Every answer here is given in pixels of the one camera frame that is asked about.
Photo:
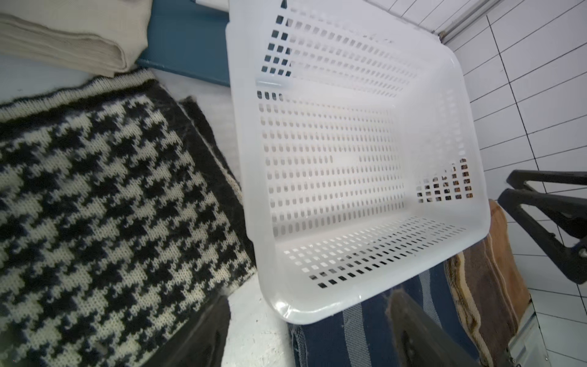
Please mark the black white houndstooth scarf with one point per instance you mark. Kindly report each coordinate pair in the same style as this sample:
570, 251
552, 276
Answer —
120, 219

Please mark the teal blue tray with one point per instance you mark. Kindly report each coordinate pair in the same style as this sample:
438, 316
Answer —
187, 39

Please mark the brown striped fringed scarf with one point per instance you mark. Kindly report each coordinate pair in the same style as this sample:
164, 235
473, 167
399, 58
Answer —
488, 291

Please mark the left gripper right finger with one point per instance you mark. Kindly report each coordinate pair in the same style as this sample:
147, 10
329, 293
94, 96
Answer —
418, 340

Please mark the white plastic perforated basket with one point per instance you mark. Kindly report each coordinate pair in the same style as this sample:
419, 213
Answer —
360, 166

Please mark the navy grey striped scarf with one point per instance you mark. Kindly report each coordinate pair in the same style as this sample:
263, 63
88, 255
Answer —
362, 334

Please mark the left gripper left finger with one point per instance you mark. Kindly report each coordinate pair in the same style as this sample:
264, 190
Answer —
201, 341

